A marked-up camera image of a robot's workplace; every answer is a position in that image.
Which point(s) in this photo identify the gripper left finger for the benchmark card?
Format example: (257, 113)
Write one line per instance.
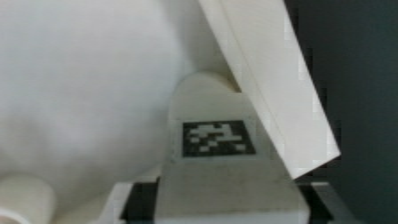
(129, 204)

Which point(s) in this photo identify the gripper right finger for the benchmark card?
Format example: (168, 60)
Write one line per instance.
(328, 211)

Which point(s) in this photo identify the white table leg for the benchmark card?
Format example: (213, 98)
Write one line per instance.
(223, 183)

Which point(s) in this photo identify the white square table top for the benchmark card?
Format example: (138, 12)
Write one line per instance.
(96, 55)

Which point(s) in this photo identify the white U-shaped fence frame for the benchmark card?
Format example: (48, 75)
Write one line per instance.
(255, 38)

